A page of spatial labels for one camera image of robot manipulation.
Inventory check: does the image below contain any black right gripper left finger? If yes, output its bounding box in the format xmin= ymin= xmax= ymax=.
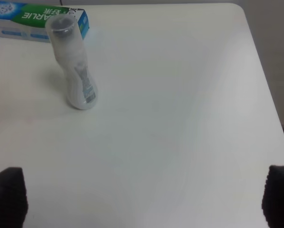
xmin=0 ymin=167 xmax=28 ymax=228

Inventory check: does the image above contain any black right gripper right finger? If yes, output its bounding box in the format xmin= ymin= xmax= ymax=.
xmin=262 ymin=165 xmax=284 ymax=228

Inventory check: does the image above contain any Darlie toothpaste box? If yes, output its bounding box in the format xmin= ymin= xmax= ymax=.
xmin=0 ymin=0 xmax=89 ymax=43

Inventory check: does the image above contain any white bottle silver cap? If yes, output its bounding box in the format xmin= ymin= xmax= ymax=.
xmin=45 ymin=14 xmax=98 ymax=110

